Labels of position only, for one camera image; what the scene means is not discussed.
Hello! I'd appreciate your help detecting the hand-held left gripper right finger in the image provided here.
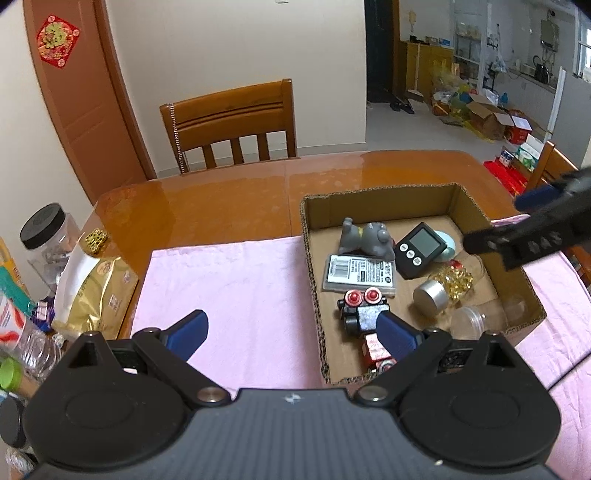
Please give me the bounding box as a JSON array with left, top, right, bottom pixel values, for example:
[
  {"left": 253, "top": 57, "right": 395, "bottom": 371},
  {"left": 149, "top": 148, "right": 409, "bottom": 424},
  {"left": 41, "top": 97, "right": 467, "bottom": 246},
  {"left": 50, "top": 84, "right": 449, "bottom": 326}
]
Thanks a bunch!
[{"left": 353, "top": 311, "right": 525, "bottom": 409}]

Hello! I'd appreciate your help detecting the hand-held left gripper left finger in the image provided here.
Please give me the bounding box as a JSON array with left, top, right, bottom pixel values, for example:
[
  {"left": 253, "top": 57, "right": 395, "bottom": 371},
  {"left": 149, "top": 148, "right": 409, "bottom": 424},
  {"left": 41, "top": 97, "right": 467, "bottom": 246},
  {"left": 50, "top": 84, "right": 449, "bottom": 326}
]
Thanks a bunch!
[{"left": 67, "top": 309, "right": 232, "bottom": 408}]

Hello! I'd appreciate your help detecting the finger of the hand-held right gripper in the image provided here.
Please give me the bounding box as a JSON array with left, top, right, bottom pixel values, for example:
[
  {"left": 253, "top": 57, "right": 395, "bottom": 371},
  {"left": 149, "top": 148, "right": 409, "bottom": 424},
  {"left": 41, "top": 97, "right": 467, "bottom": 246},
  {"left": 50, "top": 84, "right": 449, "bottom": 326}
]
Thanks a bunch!
[
  {"left": 464, "top": 196, "right": 591, "bottom": 272},
  {"left": 514, "top": 167, "right": 591, "bottom": 214}
]

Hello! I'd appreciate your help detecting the red toy train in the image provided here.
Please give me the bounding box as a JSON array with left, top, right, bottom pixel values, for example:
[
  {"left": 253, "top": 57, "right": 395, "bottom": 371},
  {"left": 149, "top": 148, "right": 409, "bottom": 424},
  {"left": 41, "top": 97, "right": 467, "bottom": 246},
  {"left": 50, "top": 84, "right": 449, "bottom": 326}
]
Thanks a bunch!
[{"left": 358, "top": 333, "right": 399, "bottom": 374}]

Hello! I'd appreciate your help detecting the blue black toy train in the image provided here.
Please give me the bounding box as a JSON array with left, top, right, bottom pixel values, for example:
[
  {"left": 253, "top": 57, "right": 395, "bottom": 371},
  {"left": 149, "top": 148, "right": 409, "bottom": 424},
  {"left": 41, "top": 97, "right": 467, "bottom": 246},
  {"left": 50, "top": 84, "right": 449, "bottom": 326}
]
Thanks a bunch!
[{"left": 336, "top": 287, "right": 391, "bottom": 340}]

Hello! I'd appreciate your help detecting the brown cardboard box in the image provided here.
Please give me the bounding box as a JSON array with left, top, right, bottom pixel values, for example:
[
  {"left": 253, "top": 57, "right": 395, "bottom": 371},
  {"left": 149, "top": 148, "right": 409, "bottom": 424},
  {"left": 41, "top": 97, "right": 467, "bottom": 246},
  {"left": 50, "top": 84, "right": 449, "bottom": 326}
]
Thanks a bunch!
[{"left": 300, "top": 182, "right": 548, "bottom": 386}]

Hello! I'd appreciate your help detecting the jar of gold capsules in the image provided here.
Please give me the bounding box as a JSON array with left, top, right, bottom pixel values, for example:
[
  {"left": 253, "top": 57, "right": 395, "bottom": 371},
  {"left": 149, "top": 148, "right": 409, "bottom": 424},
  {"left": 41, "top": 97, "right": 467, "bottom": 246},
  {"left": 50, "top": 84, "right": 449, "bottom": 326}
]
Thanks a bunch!
[{"left": 412, "top": 260, "right": 476, "bottom": 317}]

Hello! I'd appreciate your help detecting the translucent plastic container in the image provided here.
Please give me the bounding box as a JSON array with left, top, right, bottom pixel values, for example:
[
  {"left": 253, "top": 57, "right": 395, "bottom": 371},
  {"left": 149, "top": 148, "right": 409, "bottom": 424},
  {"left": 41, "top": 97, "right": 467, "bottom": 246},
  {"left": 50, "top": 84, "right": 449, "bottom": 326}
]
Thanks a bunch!
[{"left": 450, "top": 305, "right": 498, "bottom": 340}]

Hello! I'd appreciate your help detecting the light blue egg-shaped case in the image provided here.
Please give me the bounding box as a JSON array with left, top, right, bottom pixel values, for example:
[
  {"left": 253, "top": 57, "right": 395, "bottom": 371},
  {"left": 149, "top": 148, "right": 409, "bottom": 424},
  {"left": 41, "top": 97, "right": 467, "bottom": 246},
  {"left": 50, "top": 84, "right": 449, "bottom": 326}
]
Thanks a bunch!
[{"left": 434, "top": 230, "right": 458, "bottom": 262}]

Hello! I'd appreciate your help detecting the black digital timer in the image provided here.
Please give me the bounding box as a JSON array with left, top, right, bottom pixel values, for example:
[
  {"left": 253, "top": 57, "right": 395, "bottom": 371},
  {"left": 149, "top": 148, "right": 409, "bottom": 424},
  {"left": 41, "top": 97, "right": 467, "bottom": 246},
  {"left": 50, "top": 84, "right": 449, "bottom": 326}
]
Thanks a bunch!
[{"left": 396, "top": 222, "right": 448, "bottom": 280}]

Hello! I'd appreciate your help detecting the grey cat toy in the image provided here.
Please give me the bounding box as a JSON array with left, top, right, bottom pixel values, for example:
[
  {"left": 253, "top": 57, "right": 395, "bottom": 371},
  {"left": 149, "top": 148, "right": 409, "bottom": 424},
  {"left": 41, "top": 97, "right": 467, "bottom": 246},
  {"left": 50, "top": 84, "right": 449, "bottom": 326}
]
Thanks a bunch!
[{"left": 339, "top": 219, "right": 397, "bottom": 262}]

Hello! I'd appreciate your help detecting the wooden chair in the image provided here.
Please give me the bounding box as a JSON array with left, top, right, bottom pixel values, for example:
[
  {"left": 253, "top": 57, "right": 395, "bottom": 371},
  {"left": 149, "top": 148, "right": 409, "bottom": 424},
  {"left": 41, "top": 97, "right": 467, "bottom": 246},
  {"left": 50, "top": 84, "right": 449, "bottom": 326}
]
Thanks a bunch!
[
  {"left": 525, "top": 141, "right": 591, "bottom": 278},
  {"left": 159, "top": 78, "right": 301, "bottom": 175}
]

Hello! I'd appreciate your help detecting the pink cloth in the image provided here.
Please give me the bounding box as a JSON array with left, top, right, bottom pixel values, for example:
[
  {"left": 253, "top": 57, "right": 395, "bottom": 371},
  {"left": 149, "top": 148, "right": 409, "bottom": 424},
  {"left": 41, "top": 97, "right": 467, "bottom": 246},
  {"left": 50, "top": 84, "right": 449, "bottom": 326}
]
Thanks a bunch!
[{"left": 131, "top": 215, "right": 591, "bottom": 480}]

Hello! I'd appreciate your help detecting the grey flat packet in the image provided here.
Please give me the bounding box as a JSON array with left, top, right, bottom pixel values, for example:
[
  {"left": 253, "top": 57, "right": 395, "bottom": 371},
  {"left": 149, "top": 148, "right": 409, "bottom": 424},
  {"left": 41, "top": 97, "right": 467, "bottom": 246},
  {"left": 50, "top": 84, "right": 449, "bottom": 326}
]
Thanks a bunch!
[{"left": 322, "top": 254, "right": 399, "bottom": 294}]

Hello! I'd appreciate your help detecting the open cardboard box on floor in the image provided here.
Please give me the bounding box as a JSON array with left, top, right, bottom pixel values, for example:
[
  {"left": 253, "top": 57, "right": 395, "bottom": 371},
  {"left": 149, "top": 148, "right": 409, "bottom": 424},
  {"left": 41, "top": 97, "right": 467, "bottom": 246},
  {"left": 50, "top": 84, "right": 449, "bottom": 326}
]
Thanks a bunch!
[{"left": 465, "top": 99, "right": 519, "bottom": 140}]

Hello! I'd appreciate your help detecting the gold foil bag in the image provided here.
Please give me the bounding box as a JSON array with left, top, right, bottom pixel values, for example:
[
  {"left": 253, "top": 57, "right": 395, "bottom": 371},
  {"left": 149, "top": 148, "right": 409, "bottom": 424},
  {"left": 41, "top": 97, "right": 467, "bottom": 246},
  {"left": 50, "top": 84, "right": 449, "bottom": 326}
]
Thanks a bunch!
[{"left": 52, "top": 228, "right": 140, "bottom": 343}]

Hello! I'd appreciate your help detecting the clear water bottle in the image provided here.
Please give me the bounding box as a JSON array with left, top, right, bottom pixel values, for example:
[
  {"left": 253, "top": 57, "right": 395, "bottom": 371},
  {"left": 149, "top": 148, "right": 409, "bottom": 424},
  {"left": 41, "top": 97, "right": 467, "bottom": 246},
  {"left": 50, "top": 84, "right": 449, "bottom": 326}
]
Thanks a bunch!
[{"left": 0, "top": 318, "right": 64, "bottom": 380}]

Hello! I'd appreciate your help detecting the clear jar with black lid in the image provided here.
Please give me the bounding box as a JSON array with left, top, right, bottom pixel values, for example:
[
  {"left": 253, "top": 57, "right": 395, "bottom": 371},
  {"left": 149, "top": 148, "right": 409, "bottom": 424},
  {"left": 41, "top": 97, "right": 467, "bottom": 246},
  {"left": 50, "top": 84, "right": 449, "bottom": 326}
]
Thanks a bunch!
[{"left": 19, "top": 202, "right": 86, "bottom": 288}]

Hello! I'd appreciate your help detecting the green capped bottle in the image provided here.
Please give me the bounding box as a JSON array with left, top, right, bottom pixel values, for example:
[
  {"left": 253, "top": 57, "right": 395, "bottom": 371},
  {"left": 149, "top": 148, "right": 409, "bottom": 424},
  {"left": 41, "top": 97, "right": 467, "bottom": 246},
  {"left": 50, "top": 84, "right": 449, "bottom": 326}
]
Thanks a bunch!
[{"left": 0, "top": 357, "right": 25, "bottom": 394}]

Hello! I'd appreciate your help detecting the wooden door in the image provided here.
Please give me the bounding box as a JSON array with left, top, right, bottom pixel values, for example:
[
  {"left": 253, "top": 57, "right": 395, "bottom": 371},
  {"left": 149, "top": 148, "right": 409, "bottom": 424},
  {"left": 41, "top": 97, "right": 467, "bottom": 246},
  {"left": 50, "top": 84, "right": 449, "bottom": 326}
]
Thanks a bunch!
[{"left": 22, "top": 0, "right": 158, "bottom": 205}]

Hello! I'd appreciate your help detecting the red door decoration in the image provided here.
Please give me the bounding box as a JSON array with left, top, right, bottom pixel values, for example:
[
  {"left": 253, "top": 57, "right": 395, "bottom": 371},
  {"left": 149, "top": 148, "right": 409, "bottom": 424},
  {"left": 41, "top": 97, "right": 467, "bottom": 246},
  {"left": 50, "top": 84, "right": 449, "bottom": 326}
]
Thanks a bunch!
[{"left": 36, "top": 15, "right": 81, "bottom": 69}]

